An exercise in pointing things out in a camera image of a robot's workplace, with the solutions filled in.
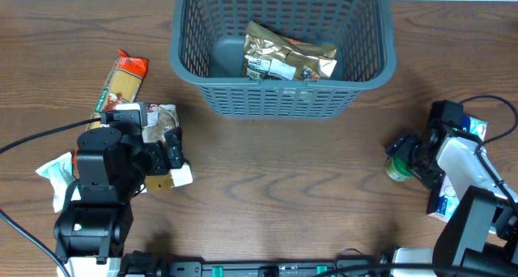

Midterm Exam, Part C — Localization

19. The green lid glass jar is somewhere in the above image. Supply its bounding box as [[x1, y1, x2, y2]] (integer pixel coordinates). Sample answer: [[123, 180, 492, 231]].
[[385, 156, 413, 182]]

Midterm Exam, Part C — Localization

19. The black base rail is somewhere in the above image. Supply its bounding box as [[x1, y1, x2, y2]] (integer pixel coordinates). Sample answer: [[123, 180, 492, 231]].
[[117, 250, 393, 277]]

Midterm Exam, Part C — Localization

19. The gold foil coffee bag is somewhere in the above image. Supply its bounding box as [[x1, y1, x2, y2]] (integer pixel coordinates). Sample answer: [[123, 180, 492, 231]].
[[241, 21, 338, 81]]

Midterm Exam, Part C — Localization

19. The white crumpled packet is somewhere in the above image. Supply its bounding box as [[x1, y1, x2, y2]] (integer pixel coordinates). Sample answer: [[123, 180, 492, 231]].
[[36, 152, 75, 213]]

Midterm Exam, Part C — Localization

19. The brown white snack bag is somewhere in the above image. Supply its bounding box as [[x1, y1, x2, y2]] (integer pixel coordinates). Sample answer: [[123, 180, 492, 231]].
[[139, 104, 193, 193]]

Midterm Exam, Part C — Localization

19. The black left camera cable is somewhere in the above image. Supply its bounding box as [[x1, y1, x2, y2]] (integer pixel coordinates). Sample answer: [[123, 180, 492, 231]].
[[0, 115, 102, 153]]

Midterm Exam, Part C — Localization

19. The spaghetti pasta packet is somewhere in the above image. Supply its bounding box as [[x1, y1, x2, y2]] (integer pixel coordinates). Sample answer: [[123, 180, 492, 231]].
[[91, 49, 149, 119]]

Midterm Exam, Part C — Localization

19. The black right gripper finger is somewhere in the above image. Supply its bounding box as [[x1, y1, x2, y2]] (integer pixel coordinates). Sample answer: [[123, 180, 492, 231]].
[[408, 166, 435, 188], [385, 132, 421, 160]]

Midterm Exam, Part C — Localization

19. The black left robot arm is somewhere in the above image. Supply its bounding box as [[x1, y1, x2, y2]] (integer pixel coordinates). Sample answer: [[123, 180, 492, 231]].
[[54, 124, 185, 264]]

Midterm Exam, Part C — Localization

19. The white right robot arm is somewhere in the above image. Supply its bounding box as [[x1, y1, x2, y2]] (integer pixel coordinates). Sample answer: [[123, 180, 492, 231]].
[[386, 123, 517, 276]]

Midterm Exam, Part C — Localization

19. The blue tissue pack box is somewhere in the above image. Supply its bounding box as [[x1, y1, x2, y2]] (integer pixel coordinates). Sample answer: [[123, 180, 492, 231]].
[[427, 115, 487, 223]]

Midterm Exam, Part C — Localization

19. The grey plastic basket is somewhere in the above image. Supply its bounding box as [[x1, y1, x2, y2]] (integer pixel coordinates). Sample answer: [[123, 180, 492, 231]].
[[170, 0, 397, 118]]

